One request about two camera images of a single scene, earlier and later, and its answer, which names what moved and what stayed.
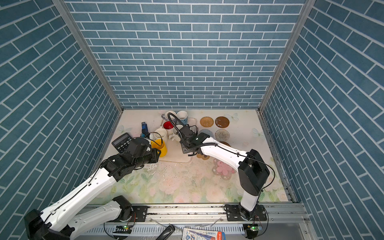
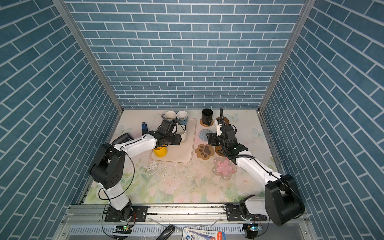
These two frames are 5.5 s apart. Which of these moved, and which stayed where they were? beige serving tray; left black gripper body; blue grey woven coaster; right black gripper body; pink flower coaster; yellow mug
Moved: right black gripper body; left black gripper body
Stayed: yellow mug; beige serving tray; blue grey woven coaster; pink flower coaster
